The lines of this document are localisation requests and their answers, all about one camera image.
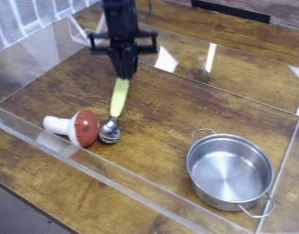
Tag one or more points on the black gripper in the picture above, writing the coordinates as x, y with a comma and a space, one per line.
121, 35

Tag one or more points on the red plush mushroom toy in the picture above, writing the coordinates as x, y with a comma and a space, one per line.
81, 128

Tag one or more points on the green handled metal spoon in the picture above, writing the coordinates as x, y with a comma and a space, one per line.
110, 133

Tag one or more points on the black bar at back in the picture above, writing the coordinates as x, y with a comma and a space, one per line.
231, 11

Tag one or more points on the silver metal pot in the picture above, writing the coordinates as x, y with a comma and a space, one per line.
231, 173

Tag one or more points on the clear acrylic enclosure wall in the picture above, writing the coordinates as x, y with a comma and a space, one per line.
225, 77

